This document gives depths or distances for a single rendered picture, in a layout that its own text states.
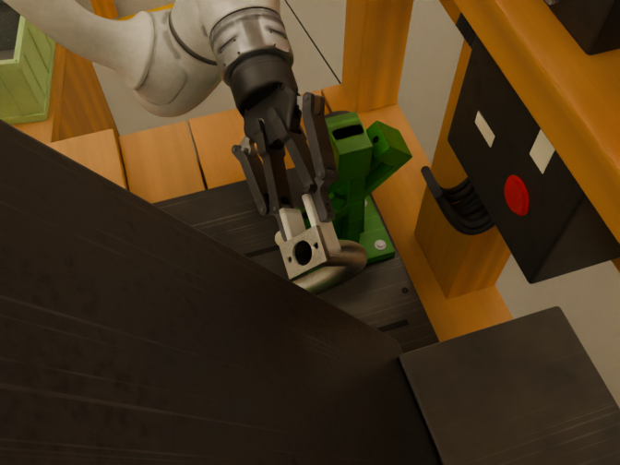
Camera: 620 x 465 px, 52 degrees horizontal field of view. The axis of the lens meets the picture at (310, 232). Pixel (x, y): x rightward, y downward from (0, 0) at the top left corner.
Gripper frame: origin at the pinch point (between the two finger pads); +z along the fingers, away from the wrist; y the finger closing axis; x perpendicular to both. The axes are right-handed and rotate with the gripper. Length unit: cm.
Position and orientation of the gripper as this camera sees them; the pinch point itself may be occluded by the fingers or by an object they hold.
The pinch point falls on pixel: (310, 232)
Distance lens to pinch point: 68.7
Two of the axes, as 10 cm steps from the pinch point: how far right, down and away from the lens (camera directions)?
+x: 6.3, 0.3, 7.7
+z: 2.9, 9.2, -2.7
